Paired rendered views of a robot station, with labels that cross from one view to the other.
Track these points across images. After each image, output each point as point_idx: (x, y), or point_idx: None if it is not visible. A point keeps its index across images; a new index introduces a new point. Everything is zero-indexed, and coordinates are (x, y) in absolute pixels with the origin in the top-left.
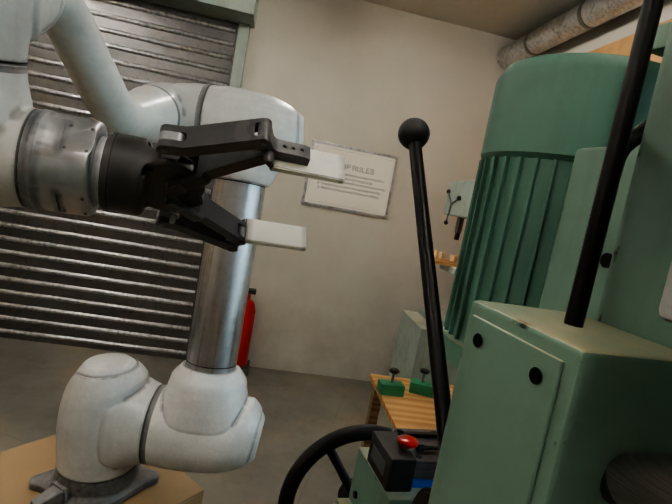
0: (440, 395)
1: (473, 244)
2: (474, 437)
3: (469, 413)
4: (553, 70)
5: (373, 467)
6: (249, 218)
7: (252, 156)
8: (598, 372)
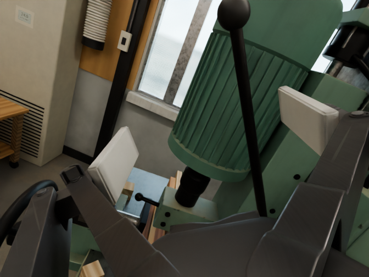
0: (267, 216)
1: (238, 110)
2: (365, 254)
3: (365, 248)
4: (334, 10)
5: (83, 225)
6: (96, 165)
7: (367, 168)
8: None
